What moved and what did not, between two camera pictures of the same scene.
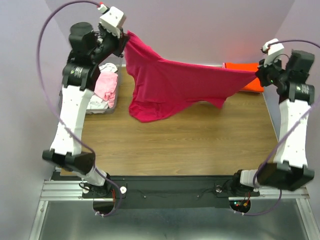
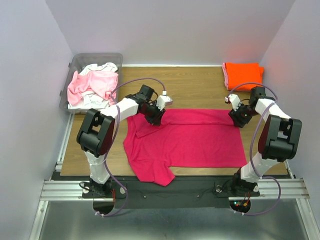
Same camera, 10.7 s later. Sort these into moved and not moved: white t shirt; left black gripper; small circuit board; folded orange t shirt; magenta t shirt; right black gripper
Moved: magenta t shirt; right black gripper; left black gripper
Not moved: white t shirt; small circuit board; folded orange t shirt
